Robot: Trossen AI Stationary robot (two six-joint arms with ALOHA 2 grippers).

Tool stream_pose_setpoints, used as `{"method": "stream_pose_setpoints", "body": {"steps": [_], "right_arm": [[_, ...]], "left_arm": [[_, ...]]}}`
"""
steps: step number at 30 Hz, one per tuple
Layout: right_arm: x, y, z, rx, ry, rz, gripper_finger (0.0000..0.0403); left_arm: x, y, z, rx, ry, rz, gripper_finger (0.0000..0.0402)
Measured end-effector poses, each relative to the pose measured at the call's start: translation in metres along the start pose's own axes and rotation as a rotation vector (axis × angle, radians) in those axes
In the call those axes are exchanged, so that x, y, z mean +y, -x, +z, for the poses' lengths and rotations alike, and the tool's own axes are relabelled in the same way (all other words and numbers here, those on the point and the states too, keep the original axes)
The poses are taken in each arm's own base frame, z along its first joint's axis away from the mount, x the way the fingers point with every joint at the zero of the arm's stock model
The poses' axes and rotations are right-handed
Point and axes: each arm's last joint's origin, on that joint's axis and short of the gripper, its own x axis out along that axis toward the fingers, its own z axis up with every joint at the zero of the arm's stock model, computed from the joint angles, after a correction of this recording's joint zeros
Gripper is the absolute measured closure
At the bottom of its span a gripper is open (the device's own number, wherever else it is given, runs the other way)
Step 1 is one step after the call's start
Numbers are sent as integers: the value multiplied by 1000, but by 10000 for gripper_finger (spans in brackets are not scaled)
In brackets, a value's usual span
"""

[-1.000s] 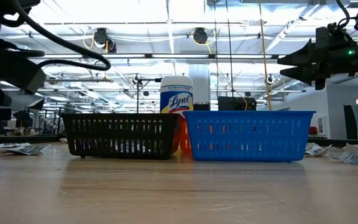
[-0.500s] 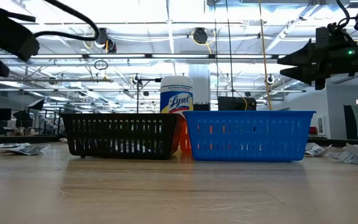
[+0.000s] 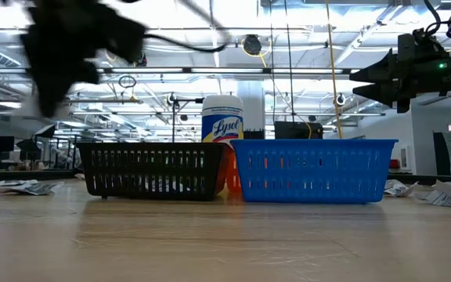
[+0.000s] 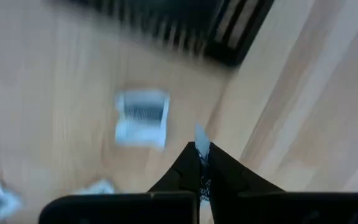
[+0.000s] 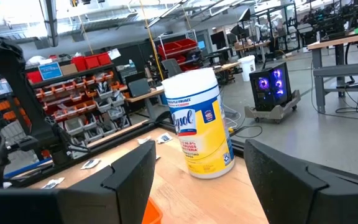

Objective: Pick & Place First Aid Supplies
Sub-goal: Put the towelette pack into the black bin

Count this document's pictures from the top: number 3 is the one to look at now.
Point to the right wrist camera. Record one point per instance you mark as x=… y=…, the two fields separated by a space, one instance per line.
x=417 y=43

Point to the white building pillar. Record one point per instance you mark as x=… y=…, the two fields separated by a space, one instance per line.
x=253 y=105

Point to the black equipment box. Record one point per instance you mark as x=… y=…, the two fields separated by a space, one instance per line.
x=296 y=131

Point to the white pad packet dark print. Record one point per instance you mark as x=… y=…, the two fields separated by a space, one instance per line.
x=399 y=189
x=444 y=197

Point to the red box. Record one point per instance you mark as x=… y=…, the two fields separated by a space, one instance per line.
x=394 y=164

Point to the black aluminium table frame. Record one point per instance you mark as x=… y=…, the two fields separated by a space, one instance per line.
x=33 y=176

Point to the black upright panel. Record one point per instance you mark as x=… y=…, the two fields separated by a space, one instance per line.
x=441 y=154

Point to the black plastic basket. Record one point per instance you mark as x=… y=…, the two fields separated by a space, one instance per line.
x=151 y=145

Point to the white framed panel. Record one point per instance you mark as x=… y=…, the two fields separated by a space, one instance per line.
x=404 y=156

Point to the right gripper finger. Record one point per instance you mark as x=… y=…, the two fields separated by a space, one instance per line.
x=382 y=70
x=382 y=94

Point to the Lysol wipes canister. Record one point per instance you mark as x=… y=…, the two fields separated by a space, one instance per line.
x=221 y=117

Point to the orange plastic basket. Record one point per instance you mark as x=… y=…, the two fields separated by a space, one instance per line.
x=233 y=176

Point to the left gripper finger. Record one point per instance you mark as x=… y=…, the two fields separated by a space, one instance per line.
x=46 y=98
x=61 y=96

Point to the blue plastic basket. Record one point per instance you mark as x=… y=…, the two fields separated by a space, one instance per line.
x=315 y=145

